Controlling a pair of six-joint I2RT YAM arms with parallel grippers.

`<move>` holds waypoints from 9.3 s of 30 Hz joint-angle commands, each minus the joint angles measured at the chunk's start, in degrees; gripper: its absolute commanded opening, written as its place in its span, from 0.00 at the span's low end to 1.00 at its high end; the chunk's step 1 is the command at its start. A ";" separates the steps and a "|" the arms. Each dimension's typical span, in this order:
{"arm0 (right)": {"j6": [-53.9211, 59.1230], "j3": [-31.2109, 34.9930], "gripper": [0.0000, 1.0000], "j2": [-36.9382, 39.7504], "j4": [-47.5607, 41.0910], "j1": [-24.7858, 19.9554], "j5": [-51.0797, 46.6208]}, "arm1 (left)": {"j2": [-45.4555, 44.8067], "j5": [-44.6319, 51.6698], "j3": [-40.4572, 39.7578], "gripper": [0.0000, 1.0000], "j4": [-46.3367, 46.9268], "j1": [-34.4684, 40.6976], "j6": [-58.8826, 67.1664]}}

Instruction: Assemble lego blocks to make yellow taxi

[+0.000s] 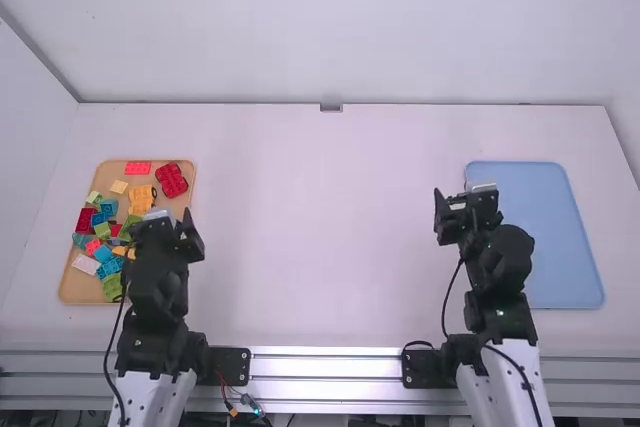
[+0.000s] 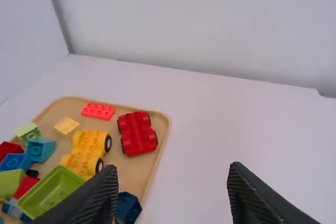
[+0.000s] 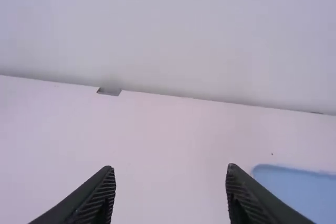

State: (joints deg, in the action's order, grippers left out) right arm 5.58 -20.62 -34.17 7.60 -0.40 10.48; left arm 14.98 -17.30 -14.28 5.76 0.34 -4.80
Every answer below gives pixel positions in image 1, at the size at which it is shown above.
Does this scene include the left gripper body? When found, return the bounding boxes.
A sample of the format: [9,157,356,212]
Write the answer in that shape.
[127,218,190,274]

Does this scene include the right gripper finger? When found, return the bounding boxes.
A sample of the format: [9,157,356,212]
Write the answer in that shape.
[432,187,454,248]

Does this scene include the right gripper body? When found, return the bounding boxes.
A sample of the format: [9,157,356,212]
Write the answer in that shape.
[446,188,504,247]

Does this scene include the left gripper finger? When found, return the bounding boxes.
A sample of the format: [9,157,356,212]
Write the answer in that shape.
[173,206,207,265]

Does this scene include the yellow toy car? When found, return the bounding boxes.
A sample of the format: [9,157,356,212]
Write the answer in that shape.
[126,184,161,219]

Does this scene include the tan tray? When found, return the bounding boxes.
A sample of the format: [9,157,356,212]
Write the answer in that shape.
[57,158,197,306]

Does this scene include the pile of toy bricks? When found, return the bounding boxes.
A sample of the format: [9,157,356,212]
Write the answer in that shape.
[71,211,124,255]

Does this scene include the red toy brick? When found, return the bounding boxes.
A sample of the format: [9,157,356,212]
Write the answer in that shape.
[75,206,99,236]
[154,161,193,199]

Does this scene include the white toy brick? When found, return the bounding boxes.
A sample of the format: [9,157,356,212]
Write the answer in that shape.
[71,253,101,276]

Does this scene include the silver rails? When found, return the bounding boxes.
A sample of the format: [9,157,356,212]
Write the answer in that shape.
[0,344,640,419]

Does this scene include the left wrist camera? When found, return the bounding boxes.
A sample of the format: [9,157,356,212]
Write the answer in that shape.
[143,206,177,229]

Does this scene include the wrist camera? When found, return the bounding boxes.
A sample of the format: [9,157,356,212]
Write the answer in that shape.
[463,177,500,197]
[143,206,177,229]

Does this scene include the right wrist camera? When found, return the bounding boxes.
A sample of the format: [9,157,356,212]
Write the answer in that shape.
[463,177,500,197]

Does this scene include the black cable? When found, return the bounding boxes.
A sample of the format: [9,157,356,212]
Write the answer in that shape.
[102,285,133,427]
[439,256,467,341]

